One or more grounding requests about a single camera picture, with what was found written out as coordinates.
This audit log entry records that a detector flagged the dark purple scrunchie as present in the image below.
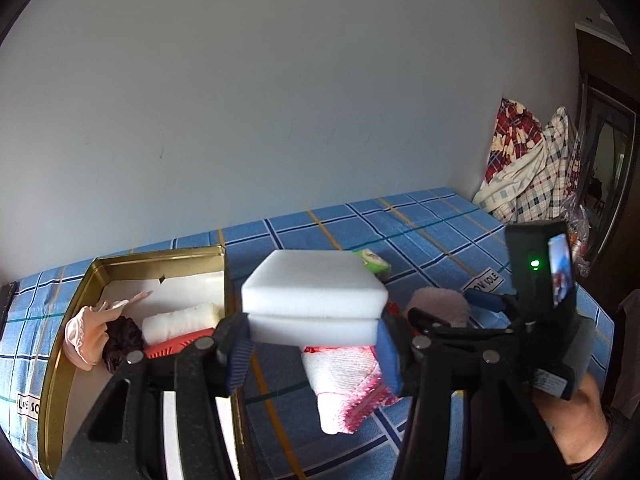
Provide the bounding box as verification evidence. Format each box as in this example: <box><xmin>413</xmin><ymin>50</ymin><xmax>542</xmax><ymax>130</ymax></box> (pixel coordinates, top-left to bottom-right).
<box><xmin>102</xmin><ymin>317</ymin><xmax>147</xmax><ymax>375</ymax></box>

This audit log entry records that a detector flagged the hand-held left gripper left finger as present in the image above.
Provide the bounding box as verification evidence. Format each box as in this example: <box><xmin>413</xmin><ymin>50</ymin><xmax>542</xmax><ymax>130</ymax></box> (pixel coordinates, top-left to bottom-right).
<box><xmin>57</xmin><ymin>312</ymin><xmax>256</xmax><ymax>480</ymax></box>

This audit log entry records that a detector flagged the white cloth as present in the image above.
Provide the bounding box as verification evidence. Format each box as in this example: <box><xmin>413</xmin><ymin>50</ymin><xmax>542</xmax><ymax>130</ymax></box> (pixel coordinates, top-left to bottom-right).
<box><xmin>141</xmin><ymin>301</ymin><xmax>223</xmax><ymax>345</ymax></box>

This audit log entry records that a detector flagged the black phone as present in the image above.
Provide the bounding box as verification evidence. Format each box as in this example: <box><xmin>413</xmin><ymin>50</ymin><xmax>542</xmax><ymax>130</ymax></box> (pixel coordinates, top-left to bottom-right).
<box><xmin>0</xmin><ymin>281</ymin><xmax>18</xmax><ymax>326</ymax></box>

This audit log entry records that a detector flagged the plaid quilt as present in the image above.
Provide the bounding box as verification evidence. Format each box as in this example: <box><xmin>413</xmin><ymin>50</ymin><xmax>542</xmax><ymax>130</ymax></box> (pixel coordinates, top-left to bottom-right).
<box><xmin>472</xmin><ymin>106</ymin><xmax>583</xmax><ymax>226</ymax></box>

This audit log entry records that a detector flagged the pale pink cloth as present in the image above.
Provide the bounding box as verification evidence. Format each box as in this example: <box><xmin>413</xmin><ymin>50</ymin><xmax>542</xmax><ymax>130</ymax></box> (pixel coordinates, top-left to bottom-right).
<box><xmin>64</xmin><ymin>290</ymin><xmax>153</xmax><ymax>372</ymax></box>

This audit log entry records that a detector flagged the white foam sponge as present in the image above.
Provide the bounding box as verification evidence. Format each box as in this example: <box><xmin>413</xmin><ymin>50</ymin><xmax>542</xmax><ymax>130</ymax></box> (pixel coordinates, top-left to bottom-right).
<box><xmin>241</xmin><ymin>249</ymin><xmax>390</xmax><ymax>348</ymax></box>

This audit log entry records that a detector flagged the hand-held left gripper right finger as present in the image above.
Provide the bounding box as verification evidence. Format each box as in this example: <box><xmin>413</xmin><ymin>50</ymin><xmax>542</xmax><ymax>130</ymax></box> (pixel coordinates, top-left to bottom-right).
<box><xmin>375</xmin><ymin>312</ymin><xmax>573</xmax><ymax>480</ymax></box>

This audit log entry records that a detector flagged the red patterned pillow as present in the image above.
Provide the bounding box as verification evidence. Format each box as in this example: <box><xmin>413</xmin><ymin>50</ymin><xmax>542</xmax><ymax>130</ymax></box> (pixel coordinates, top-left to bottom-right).
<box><xmin>484</xmin><ymin>97</ymin><xmax>543</xmax><ymax>196</ymax></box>

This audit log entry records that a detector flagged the person's right forearm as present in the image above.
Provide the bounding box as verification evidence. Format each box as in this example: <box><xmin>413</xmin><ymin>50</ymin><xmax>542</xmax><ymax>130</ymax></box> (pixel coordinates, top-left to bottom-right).
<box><xmin>530</xmin><ymin>372</ymin><xmax>615</xmax><ymax>467</ymax></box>

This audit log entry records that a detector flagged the gold metal tin box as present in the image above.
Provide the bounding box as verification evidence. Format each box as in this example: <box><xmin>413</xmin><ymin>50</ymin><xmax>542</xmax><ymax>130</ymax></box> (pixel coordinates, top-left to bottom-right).
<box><xmin>37</xmin><ymin>246</ymin><xmax>258</xmax><ymax>480</ymax></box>

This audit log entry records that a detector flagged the green tissue pack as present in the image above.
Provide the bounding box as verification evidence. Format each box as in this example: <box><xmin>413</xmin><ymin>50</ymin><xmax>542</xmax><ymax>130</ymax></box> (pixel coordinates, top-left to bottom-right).
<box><xmin>352</xmin><ymin>249</ymin><xmax>391</xmax><ymax>277</ymax></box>

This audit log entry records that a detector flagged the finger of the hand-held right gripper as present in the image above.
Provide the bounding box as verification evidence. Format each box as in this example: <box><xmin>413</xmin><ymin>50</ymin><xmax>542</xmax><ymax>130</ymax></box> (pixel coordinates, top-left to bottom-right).
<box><xmin>407</xmin><ymin>307</ymin><xmax>523</xmax><ymax>341</ymax></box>
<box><xmin>465</xmin><ymin>291</ymin><xmax>506</xmax><ymax>313</ymax></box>

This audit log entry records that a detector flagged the pink white towel red bow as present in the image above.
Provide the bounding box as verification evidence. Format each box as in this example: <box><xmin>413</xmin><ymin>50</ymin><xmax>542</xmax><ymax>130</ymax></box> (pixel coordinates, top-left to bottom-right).
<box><xmin>300</xmin><ymin>344</ymin><xmax>401</xmax><ymax>436</ymax></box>

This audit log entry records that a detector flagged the clear plastic bag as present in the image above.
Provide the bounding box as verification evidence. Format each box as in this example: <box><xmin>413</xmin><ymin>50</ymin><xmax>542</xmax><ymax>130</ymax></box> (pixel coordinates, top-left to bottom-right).
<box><xmin>565</xmin><ymin>195</ymin><xmax>596</xmax><ymax>276</ymax></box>

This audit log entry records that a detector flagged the dark wooden door frame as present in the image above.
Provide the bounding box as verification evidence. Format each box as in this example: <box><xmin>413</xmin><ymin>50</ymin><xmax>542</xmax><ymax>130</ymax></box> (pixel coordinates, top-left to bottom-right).
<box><xmin>575</xmin><ymin>15</ymin><xmax>640</xmax><ymax>281</ymax></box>

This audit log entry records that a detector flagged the red ribbed plastic item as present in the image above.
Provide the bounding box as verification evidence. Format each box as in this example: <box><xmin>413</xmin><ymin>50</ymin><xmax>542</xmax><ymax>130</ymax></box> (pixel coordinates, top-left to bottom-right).
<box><xmin>145</xmin><ymin>327</ymin><xmax>216</xmax><ymax>361</ymax></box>

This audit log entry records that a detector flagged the pink fluffy puff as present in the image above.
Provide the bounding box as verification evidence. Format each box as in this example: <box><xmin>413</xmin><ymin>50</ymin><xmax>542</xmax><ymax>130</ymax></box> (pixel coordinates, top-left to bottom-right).
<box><xmin>404</xmin><ymin>287</ymin><xmax>471</xmax><ymax>328</ymax></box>

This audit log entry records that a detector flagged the blue checked bedsheet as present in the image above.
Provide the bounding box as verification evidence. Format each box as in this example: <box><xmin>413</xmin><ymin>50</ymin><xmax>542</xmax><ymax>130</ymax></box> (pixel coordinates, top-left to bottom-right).
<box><xmin>0</xmin><ymin>187</ymin><xmax>616</xmax><ymax>480</ymax></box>

